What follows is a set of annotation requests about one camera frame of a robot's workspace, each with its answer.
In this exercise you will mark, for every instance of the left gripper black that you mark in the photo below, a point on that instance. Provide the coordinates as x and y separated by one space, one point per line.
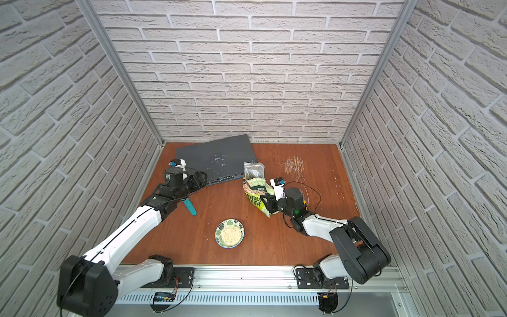
198 179

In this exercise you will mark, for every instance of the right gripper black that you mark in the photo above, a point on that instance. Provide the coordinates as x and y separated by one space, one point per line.
271 202

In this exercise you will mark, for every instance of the green oats bag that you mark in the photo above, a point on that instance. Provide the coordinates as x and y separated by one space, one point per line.
257 190

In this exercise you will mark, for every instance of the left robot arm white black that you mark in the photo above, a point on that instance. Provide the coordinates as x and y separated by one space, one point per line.
90 285

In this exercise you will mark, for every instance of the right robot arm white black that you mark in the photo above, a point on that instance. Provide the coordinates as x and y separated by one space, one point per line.
360 254

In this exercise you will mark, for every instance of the oats pile in bowl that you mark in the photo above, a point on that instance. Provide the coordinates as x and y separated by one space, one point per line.
231 235

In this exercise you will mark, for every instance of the leaf pattern breakfast bowl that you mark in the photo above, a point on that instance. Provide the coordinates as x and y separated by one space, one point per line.
222 225

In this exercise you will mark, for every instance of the right controller board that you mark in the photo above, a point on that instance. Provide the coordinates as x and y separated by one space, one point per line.
328 302

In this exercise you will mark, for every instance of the controller board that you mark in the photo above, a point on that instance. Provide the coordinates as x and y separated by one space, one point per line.
162 301
328 302

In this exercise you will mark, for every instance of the left controller board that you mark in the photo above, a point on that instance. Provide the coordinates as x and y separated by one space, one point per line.
162 301

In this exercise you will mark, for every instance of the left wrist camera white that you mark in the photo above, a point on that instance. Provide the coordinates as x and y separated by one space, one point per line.
178 163

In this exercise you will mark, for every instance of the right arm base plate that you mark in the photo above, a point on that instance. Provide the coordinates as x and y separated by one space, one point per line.
310 278

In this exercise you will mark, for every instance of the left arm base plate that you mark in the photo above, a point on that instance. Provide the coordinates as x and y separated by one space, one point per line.
180 277

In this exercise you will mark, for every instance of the aluminium front rail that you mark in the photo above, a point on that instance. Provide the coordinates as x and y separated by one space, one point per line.
243 278

